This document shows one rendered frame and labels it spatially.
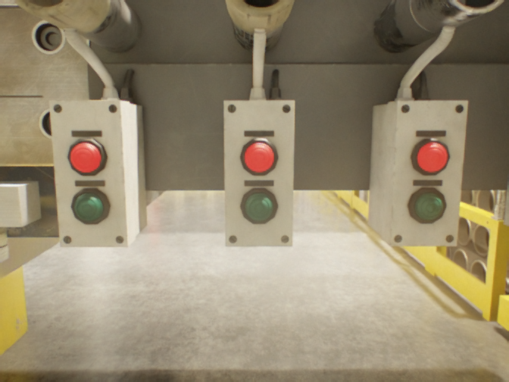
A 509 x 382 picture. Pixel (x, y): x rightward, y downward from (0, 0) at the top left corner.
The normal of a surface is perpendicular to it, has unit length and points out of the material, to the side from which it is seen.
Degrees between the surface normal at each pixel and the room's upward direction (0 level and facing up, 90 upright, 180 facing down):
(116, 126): 90
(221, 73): 90
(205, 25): 90
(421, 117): 90
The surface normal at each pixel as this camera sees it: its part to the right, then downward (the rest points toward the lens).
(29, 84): 0.01, 0.16
